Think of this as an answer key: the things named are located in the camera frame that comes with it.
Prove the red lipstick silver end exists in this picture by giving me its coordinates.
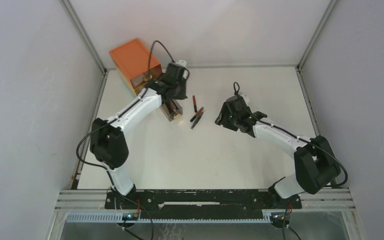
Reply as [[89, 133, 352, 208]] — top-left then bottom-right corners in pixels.
[[167, 100, 177, 116]]

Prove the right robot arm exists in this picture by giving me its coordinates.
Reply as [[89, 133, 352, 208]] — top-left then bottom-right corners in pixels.
[[215, 94, 343, 208]]

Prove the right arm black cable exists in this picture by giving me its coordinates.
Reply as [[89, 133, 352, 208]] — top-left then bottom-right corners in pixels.
[[233, 81, 349, 188]]

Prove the orange lip gloss black cap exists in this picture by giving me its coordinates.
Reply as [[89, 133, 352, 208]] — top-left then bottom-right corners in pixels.
[[190, 107, 204, 123]]

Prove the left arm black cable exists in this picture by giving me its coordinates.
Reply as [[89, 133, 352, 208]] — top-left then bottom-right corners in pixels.
[[75, 40, 191, 173]]

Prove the aluminium frame rail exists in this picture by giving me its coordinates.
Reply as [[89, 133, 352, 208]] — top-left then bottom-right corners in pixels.
[[59, 0, 107, 75]]

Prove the orange yellow blue drawer box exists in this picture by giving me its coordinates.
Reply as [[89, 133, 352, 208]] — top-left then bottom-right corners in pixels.
[[108, 38, 184, 123]]

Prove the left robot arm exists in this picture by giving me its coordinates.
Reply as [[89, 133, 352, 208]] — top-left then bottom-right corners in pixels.
[[89, 60, 190, 209]]

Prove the dark green makeup pen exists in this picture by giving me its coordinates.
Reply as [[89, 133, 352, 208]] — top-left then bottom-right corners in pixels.
[[190, 111, 204, 130]]

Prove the red lip gloss black cap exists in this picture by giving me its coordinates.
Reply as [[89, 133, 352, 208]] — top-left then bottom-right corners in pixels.
[[192, 95, 198, 113]]

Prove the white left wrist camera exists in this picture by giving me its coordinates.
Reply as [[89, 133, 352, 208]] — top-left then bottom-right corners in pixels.
[[175, 59, 187, 68]]

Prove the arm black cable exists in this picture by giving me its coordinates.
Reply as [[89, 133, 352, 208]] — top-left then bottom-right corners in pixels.
[[75, 40, 191, 173], [233, 81, 349, 188]]

